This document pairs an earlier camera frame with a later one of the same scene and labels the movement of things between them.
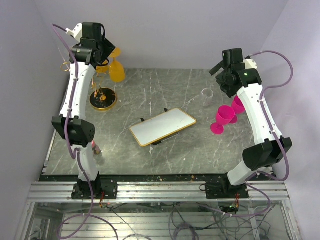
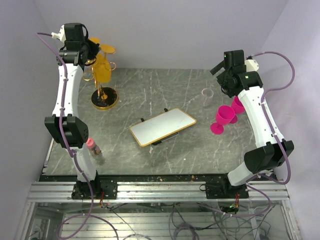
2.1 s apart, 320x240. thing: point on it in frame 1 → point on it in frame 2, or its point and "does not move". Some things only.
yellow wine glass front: x=117 y=71 → x=102 y=68
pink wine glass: x=238 y=107 does not move
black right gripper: x=228 y=90 does not move
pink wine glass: x=224 y=115 does not move
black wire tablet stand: x=157 y=143 does not move
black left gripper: x=109 y=47 → x=96 y=49
